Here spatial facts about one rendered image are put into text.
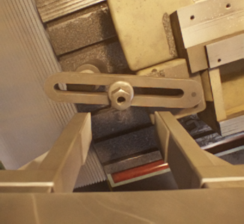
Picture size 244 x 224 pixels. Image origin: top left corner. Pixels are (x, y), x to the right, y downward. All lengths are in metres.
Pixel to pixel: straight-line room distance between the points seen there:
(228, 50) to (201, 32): 0.05
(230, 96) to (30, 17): 0.61
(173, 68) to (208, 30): 0.08
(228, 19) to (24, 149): 0.76
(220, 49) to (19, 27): 0.58
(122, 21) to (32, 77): 0.42
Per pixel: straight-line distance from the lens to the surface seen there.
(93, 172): 0.78
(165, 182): 1.46
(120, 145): 0.63
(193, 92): 0.32
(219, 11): 0.35
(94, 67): 0.41
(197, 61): 0.33
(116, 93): 0.23
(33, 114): 0.72
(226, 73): 0.43
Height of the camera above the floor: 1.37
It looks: 74 degrees down
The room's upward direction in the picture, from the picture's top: 175 degrees clockwise
